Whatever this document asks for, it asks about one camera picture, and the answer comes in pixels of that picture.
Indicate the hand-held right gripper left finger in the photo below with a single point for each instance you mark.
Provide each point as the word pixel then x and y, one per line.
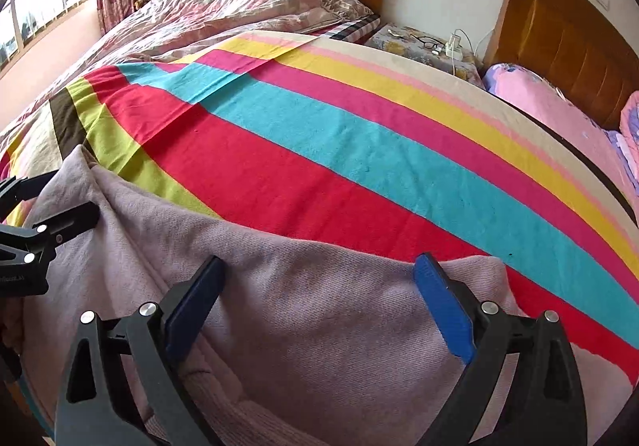
pixel 194 306

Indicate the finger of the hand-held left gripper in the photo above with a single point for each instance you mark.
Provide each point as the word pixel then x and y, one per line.
pixel 65 221
pixel 25 189

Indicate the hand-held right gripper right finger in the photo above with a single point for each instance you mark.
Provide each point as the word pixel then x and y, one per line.
pixel 444 306

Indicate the rainbow striped blanket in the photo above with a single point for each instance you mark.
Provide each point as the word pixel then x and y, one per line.
pixel 349 151

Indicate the pink patterned bedding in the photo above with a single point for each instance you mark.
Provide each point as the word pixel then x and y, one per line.
pixel 539 96

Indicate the white power strip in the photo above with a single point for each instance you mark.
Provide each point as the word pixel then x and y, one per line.
pixel 453 49

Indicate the nightstand with floral cover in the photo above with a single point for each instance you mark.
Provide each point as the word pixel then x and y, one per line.
pixel 399 49

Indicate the black eyeglasses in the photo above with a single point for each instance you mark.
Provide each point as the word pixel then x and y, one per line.
pixel 428 42

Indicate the pink floral quilt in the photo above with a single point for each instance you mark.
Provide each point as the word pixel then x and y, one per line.
pixel 224 7

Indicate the plaid bed sheet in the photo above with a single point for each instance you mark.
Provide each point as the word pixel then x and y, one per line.
pixel 354 29

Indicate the panelled wooden headboard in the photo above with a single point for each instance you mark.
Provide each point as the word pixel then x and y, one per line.
pixel 559 36

